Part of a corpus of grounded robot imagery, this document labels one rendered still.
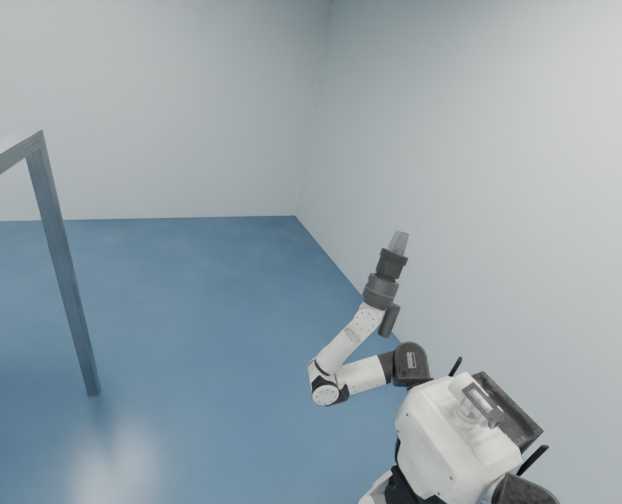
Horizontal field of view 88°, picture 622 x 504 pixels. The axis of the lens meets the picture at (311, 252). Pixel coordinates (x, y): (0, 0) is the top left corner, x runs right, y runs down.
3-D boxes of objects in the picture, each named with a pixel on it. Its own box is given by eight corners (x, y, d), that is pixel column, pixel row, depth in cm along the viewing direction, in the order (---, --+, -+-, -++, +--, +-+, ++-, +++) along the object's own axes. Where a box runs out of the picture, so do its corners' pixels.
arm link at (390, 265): (403, 254, 97) (389, 291, 98) (373, 244, 96) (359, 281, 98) (417, 261, 84) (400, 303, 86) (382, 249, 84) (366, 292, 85)
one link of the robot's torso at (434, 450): (431, 410, 120) (472, 342, 102) (510, 514, 95) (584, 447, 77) (365, 436, 107) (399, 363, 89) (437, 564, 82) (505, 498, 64)
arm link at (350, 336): (372, 298, 98) (344, 329, 102) (366, 303, 90) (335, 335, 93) (389, 314, 97) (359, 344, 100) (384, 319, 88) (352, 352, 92)
